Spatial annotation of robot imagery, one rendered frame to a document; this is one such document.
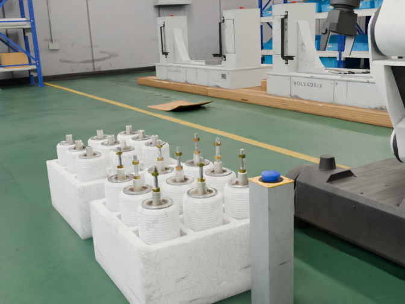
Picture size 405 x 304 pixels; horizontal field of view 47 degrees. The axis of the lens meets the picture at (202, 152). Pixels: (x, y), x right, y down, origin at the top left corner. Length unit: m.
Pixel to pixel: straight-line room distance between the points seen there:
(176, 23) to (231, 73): 1.50
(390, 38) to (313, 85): 2.31
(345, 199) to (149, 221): 0.55
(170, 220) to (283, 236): 0.25
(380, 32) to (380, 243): 0.54
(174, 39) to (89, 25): 2.26
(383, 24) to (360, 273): 0.64
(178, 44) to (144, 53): 2.36
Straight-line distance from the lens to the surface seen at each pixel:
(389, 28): 1.32
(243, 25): 4.50
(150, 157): 1.63
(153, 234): 1.07
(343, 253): 1.42
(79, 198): 1.52
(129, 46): 7.83
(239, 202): 1.16
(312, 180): 1.42
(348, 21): 1.53
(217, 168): 1.28
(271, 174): 1.00
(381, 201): 1.27
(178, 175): 1.22
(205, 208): 1.10
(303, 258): 1.38
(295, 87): 3.74
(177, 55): 5.63
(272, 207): 1.00
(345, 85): 3.39
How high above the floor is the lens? 0.63
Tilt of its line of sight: 15 degrees down
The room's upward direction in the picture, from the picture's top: 3 degrees counter-clockwise
